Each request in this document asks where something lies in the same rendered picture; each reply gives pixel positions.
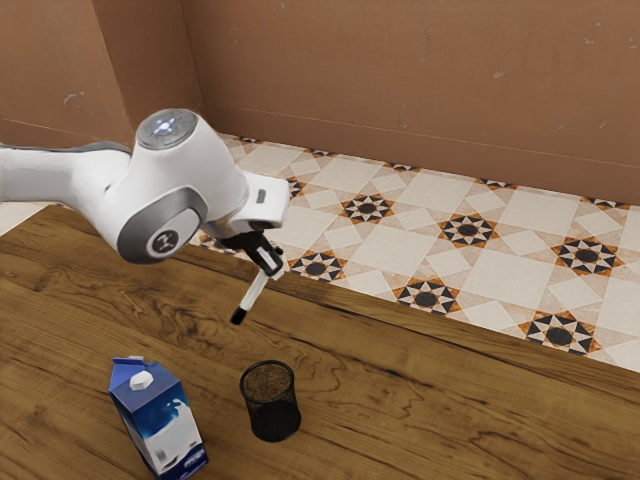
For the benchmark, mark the white pen with black cap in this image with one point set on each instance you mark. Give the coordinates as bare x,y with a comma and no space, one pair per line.
251,295

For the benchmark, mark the blue and white milk carton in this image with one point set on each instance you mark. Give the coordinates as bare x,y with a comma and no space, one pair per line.
157,415

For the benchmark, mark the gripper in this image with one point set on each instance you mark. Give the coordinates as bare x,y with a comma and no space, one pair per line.
238,240

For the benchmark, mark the black mesh pen holder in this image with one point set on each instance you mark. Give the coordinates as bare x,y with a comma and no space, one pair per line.
270,400

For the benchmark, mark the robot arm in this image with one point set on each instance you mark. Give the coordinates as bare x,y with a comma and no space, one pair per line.
165,170

